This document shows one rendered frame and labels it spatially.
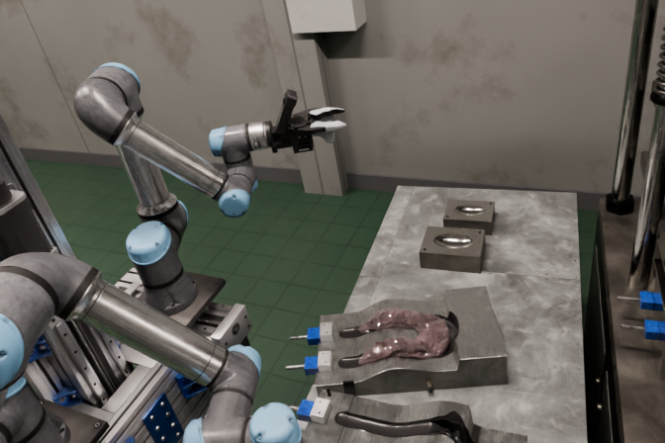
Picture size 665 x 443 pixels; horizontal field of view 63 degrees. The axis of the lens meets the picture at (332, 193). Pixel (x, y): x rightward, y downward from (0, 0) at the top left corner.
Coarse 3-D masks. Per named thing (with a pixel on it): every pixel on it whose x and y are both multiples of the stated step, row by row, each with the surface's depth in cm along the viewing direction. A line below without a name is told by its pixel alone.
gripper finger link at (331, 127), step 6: (312, 126) 141; (318, 126) 141; (324, 126) 140; (330, 126) 140; (336, 126) 140; (342, 126) 141; (324, 132) 142; (330, 132) 142; (324, 138) 143; (330, 138) 143
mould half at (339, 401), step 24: (336, 408) 134; (360, 408) 134; (384, 408) 133; (408, 408) 131; (432, 408) 126; (456, 408) 124; (312, 432) 130; (336, 432) 129; (360, 432) 128; (480, 432) 126; (504, 432) 125
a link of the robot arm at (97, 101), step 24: (96, 96) 125; (120, 96) 129; (96, 120) 124; (120, 120) 125; (120, 144) 129; (144, 144) 128; (168, 144) 131; (168, 168) 132; (192, 168) 133; (216, 168) 137; (216, 192) 136; (240, 192) 136; (240, 216) 138
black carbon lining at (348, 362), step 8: (448, 320) 155; (456, 320) 151; (352, 328) 161; (448, 328) 153; (456, 328) 152; (344, 336) 159; (352, 336) 159; (448, 352) 145; (344, 360) 152; (352, 360) 151; (344, 368) 149
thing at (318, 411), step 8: (304, 400) 136; (320, 400) 134; (328, 400) 134; (296, 408) 136; (304, 408) 134; (312, 408) 132; (320, 408) 132; (328, 408) 133; (304, 416) 133; (312, 416) 131; (320, 416) 130; (328, 416) 133
